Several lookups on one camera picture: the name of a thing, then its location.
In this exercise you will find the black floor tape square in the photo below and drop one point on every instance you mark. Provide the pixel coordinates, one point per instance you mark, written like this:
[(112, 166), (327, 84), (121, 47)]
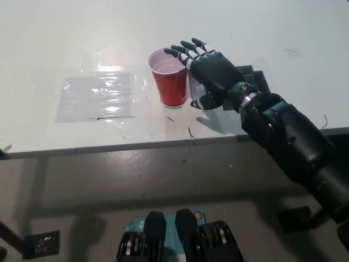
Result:
[(293, 219), (43, 244)]

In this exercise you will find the clear soap pump bottle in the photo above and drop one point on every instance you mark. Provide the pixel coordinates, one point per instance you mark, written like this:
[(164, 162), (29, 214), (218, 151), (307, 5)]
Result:
[(194, 88)]

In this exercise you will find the clear plastic sheet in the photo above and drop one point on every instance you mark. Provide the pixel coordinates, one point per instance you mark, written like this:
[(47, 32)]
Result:
[(96, 95)]

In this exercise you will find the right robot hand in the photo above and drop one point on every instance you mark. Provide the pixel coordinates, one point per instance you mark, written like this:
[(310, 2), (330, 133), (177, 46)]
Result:
[(212, 68)]

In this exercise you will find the black tape patch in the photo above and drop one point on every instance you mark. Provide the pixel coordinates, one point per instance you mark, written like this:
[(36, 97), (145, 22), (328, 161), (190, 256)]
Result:
[(259, 79)]

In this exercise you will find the black metal table leg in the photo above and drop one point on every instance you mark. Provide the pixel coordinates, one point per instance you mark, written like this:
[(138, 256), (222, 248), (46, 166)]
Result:
[(12, 237)]

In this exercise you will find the red plastic cup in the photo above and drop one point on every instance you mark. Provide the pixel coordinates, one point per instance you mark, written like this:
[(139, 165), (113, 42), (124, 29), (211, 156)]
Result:
[(170, 84)]

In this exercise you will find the black robot torso teal top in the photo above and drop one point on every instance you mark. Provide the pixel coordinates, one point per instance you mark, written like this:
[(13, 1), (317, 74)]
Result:
[(188, 240)]

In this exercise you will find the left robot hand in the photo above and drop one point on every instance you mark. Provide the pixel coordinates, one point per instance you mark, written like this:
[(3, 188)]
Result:
[(1, 153)]

